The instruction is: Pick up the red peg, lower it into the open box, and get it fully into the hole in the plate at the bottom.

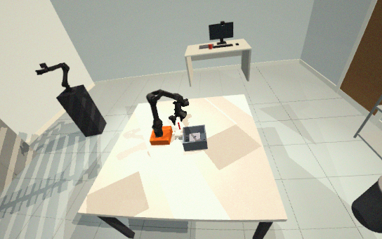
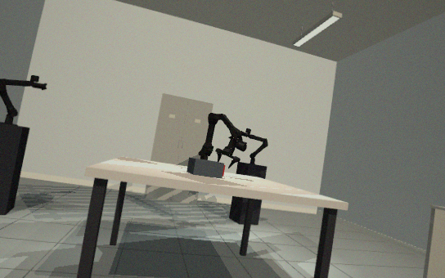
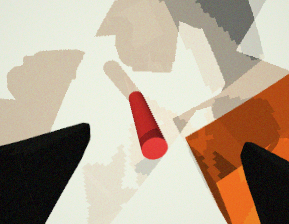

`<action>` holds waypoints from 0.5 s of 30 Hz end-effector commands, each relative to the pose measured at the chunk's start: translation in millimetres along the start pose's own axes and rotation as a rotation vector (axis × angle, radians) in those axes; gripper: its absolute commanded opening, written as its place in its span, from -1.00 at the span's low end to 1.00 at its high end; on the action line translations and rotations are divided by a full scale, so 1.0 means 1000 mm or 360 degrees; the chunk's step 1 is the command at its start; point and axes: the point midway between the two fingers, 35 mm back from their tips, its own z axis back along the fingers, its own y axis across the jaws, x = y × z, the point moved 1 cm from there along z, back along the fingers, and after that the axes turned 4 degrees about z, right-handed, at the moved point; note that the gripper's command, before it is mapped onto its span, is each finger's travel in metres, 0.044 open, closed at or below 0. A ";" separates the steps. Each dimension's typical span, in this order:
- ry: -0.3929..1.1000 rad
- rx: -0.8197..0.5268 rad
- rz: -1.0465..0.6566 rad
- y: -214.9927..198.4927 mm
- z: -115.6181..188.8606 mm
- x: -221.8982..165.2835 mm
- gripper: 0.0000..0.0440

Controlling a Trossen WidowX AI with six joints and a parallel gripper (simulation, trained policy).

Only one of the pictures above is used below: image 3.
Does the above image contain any red peg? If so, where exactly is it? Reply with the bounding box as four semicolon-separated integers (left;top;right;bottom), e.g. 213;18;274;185
128;91;168;160

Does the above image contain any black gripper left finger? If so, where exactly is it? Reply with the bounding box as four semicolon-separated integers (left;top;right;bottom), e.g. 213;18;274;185
0;123;91;224

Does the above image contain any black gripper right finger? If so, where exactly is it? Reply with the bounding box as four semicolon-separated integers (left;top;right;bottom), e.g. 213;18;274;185
240;143;289;224

